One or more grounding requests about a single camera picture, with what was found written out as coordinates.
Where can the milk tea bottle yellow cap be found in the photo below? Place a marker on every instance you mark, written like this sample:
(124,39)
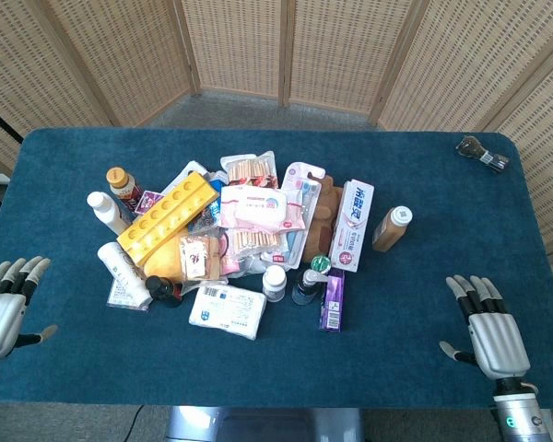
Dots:
(123,189)

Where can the small white pill bottle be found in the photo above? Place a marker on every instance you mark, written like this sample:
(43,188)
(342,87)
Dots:
(274,283)

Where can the white tube with grey print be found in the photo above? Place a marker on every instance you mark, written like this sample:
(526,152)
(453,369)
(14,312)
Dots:
(122,275)

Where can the white pink toothpaste box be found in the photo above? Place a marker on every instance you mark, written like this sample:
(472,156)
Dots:
(351,225)

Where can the wooden rattan folding screen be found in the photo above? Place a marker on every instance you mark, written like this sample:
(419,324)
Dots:
(276,50)

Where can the purple rectangular box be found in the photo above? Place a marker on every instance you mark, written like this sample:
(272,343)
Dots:
(332,301)

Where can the purple playing card box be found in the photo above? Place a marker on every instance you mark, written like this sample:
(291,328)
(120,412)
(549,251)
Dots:
(146,202)

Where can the brown plush bear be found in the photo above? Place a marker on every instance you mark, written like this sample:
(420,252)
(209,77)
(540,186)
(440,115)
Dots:
(325,216)

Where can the white tissue pack blue print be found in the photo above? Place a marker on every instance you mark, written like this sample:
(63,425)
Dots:
(227,310)

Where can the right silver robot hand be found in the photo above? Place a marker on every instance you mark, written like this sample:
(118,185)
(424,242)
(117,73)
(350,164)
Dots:
(495,333)

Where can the dark pump spray bottle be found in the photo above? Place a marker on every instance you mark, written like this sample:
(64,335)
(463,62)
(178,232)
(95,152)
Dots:
(305,287)

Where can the pink wet wipes pack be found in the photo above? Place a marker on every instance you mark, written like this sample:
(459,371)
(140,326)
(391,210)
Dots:
(255,208)

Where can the yellow plastic tray with holes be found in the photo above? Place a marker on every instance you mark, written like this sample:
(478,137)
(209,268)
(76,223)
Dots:
(170,215)

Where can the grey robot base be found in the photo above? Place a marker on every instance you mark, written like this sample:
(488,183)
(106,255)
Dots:
(265,424)

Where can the small beige sachet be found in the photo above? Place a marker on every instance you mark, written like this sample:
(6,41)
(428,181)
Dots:
(196,259)

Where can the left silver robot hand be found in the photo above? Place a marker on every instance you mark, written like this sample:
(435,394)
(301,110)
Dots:
(0,317)

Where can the dark packaged brush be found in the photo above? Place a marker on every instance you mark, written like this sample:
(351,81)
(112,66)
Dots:
(483,153)

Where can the small dark brown bottle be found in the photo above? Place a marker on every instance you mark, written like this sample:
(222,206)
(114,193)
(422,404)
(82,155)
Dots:
(163,291)

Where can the toothbrush blister pack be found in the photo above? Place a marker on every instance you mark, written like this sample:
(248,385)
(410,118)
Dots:
(299,193)

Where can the blue carpet table cover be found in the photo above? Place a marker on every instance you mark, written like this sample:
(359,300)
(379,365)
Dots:
(276,350)

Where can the white plastic bottle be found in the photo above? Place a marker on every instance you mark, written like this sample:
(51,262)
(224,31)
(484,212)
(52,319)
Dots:
(108,214)

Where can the brown drink bottle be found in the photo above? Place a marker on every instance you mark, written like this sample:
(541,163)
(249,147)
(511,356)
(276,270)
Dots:
(391,229)

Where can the biscuit sticks clear pack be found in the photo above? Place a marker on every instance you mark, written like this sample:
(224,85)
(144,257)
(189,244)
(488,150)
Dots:
(255,241)
(251,170)

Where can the blue patterned snack bag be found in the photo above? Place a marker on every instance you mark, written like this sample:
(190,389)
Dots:
(207,218)

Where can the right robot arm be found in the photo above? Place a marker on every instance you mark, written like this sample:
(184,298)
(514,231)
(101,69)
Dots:
(518,407)

